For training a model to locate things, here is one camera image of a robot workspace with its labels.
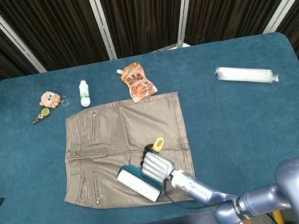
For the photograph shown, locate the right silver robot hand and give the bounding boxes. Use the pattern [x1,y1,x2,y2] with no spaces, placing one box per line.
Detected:
[136,140,179,188]

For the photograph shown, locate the teal lint roller brush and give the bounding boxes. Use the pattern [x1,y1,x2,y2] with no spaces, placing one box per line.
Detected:
[111,137,175,209]

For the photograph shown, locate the brown shiny skirt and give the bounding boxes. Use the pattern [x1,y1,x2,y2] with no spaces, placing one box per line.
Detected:
[49,90,200,223]

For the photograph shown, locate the orange spouted sauce pouch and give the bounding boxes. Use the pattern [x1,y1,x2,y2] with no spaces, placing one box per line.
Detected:
[115,58,160,106]

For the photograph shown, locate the blue felt table cloth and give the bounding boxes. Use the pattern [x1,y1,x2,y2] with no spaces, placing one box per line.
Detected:
[0,26,299,224]

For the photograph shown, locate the white bottle green label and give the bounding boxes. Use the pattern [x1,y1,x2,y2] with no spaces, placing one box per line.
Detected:
[76,79,93,108]

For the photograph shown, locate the clear wrapped pack of straws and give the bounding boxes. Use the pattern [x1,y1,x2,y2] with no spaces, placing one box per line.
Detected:
[213,56,280,94]

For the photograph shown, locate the brown plush animal keychain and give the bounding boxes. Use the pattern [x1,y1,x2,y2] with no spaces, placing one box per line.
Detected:
[37,89,63,111]

